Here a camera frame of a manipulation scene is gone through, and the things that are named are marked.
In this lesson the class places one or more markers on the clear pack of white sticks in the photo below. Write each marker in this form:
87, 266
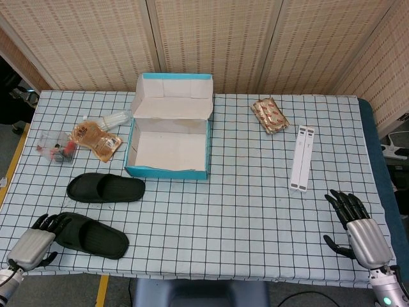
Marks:
115, 120

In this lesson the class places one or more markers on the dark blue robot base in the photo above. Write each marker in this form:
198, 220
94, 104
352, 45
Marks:
201, 294

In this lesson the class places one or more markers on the gold foil snack package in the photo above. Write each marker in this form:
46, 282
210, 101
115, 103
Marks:
270, 116

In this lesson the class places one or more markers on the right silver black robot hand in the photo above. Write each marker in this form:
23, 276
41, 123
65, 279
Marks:
367, 238

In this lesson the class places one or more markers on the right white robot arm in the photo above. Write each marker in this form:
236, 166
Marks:
386, 288

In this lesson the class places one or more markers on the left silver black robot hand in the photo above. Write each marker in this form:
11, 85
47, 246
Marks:
30, 244

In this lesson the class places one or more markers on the blue checked tablecloth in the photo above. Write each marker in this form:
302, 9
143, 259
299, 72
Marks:
223, 217

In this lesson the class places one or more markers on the bamboo folding screen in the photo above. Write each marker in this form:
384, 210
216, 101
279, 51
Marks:
239, 41

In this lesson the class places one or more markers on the brown sauce pouch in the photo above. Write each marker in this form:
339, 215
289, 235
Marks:
96, 140

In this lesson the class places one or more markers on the dark blue padded table edge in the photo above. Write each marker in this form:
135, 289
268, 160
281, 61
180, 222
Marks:
377, 140

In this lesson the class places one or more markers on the clear bag red item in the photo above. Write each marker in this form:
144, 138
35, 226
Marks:
57, 148

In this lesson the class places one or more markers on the turquoise cardboard shoe box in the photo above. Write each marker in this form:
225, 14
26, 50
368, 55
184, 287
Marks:
169, 147

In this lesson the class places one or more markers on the black rubber slipper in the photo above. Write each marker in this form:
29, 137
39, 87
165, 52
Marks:
96, 238
105, 188

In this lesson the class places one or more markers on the white flat rectangular device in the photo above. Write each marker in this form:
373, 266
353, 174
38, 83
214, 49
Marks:
302, 156

